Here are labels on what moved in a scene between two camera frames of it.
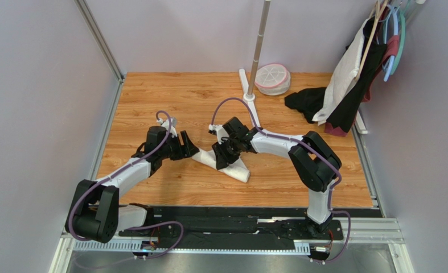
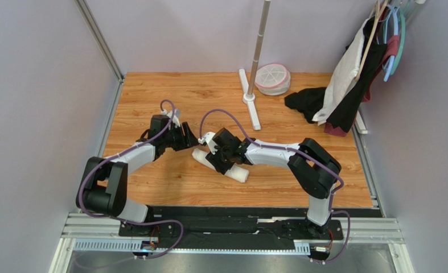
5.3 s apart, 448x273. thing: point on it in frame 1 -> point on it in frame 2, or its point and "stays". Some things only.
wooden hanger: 374,14 stays
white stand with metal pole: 249,96 stays
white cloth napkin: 237,170 stays
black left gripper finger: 192,152 -> 180,143
